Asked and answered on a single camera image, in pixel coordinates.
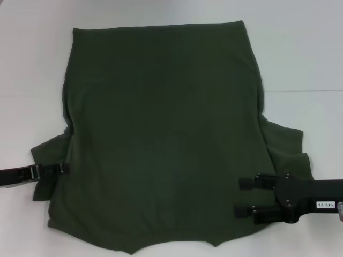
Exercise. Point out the dark green shirt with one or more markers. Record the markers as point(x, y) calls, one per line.
point(160, 128)

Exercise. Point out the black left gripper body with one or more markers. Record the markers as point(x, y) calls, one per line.
point(18, 176)

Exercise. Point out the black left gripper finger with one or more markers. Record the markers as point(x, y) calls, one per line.
point(53, 170)

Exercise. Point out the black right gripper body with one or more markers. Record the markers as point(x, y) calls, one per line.
point(302, 195)

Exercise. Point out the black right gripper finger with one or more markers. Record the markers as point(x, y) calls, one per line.
point(268, 215)
point(265, 182)

